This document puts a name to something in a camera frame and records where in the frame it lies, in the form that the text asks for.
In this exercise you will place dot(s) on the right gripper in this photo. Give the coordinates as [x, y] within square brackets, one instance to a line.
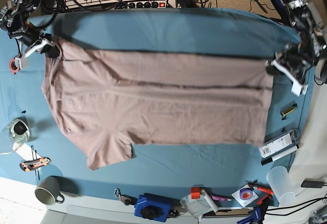
[44, 43]

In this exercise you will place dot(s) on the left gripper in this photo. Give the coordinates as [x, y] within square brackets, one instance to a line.
[293, 61]

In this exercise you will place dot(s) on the pink T-shirt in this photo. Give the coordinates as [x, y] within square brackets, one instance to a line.
[106, 101]

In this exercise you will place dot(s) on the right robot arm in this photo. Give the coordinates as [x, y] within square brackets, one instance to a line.
[15, 21]

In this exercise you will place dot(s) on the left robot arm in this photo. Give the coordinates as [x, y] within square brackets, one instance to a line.
[305, 18]

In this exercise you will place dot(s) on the red tape roll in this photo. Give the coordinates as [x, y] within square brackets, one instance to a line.
[14, 65]

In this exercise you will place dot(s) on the clear plastic package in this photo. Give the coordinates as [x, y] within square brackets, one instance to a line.
[279, 143]

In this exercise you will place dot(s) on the clear tape roll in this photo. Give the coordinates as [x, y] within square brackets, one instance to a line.
[18, 131]

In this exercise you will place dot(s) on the black white marker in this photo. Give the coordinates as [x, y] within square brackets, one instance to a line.
[280, 155]

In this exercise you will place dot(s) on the white power strip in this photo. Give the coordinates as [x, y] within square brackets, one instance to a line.
[156, 4]

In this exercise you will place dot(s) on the translucent plastic cup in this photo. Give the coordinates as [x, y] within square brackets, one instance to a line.
[281, 185]

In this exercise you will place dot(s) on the orange utility knife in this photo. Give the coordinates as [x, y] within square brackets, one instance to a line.
[34, 164]

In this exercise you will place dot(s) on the black power adapter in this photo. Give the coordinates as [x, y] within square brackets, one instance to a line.
[313, 183]

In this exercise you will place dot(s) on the blue purple disc sleeve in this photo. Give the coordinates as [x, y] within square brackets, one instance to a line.
[245, 196]

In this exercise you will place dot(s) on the pink pen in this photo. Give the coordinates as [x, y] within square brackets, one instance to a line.
[220, 198]

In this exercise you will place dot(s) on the grey ceramic mug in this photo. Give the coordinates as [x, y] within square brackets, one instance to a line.
[48, 192]

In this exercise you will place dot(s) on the white paper tube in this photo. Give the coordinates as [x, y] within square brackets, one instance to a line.
[209, 200]

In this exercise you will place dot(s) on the red plastic block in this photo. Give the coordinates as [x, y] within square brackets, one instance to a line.
[195, 193]

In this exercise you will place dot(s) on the blue bar clamp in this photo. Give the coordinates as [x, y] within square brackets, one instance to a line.
[258, 213]

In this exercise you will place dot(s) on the blue plastic box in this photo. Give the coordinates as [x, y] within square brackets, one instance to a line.
[152, 207]

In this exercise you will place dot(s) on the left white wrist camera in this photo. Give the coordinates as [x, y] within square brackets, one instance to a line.
[299, 89]

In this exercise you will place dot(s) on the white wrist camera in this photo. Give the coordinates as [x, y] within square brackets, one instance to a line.
[21, 62]
[299, 89]

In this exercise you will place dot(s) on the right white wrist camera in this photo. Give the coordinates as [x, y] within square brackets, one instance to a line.
[21, 62]

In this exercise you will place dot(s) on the red handled pliers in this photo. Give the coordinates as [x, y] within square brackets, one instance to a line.
[260, 187]

